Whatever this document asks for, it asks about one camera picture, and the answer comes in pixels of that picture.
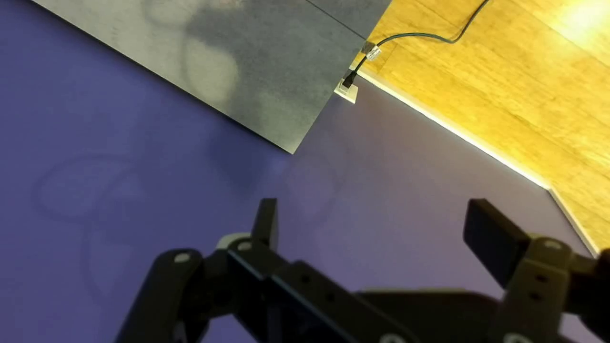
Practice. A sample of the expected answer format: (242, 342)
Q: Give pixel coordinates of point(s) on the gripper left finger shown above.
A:
(267, 281)

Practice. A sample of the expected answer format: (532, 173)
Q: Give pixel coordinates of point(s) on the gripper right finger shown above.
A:
(538, 271)

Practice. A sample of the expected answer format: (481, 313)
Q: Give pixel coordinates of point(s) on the white wall socket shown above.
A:
(347, 91)

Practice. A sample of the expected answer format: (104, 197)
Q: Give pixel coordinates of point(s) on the grey panel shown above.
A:
(238, 57)

